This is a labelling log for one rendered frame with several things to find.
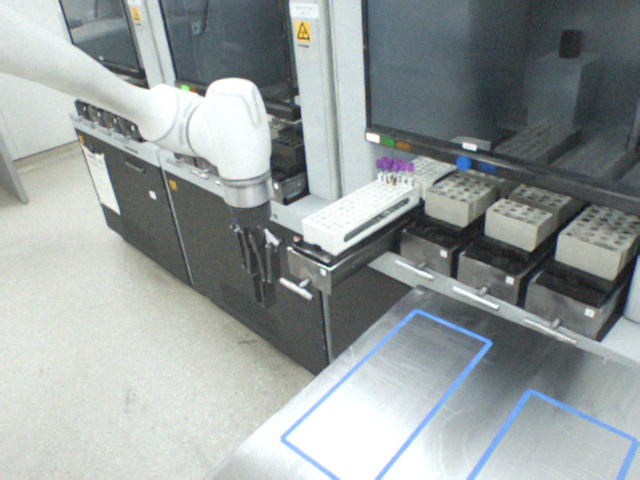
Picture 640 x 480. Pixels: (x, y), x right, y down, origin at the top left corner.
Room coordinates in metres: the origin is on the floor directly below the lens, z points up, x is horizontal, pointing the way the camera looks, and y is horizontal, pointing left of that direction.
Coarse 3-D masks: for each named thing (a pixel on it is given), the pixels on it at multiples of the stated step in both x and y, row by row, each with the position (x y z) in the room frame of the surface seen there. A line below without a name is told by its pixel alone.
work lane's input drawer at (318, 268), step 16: (416, 208) 1.10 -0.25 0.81; (400, 224) 1.05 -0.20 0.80; (368, 240) 0.99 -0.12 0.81; (384, 240) 1.01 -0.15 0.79; (288, 256) 0.99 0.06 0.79; (304, 256) 0.96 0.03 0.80; (320, 256) 0.93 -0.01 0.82; (336, 256) 0.93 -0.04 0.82; (352, 256) 0.94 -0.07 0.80; (368, 256) 0.97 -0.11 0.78; (304, 272) 0.96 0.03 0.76; (320, 272) 0.92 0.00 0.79; (336, 272) 0.91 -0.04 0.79; (352, 272) 0.94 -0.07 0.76; (320, 288) 0.92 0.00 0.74
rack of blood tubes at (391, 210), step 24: (360, 192) 1.12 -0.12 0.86; (384, 192) 1.10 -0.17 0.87; (408, 192) 1.10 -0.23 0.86; (312, 216) 1.02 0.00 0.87; (336, 216) 1.01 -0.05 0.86; (360, 216) 1.01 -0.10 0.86; (384, 216) 1.06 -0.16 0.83; (312, 240) 0.98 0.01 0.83; (336, 240) 0.94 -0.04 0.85; (360, 240) 0.98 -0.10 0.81
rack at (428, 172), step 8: (416, 160) 1.27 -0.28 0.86; (424, 160) 1.26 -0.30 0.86; (432, 160) 1.26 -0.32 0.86; (416, 168) 1.22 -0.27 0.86; (424, 168) 1.22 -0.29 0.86; (432, 168) 1.21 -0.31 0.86; (440, 168) 1.20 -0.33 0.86; (448, 168) 1.20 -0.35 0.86; (456, 168) 1.27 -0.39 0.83; (408, 176) 1.18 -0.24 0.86; (416, 176) 1.17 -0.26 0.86; (424, 176) 1.17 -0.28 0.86; (432, 176) 1.16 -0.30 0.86; (440, 176) 1.18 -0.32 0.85; (448, 176) 1.27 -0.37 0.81; (424, 184) 1.14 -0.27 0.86; (432, 184) 1.15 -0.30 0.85; (424, 192) 1.14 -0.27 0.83
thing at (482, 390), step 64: (384, 320) 0.71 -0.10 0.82; (448, 320) 0.69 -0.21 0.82; (320, 384) 0.57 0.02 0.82; (384, 384) 0.56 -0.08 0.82; (448, 384) 0.55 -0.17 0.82; (512, 384) 0.53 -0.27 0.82; (576, 384) 0.52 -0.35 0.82; (256, 448) 0.47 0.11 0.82; (320, 448) 0.46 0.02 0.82; (384, 448) 0.45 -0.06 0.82; (448, 448) 0.44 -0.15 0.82; (512, 448) 0.43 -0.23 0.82; (576, 448) 0.42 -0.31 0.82
